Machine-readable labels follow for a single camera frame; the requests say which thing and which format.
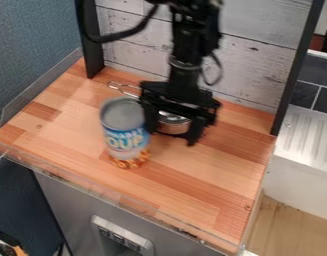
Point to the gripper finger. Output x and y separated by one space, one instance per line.
197 130
152 116

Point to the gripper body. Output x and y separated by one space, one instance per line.
184 91

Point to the blue and white can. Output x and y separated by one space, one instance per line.
124 133

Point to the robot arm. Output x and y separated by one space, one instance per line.
193 33

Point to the silver pot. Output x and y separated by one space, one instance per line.
172 121

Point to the white toy kitchen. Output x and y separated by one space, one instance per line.
303 150

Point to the black frame post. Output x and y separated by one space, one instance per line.
91 50
294 66

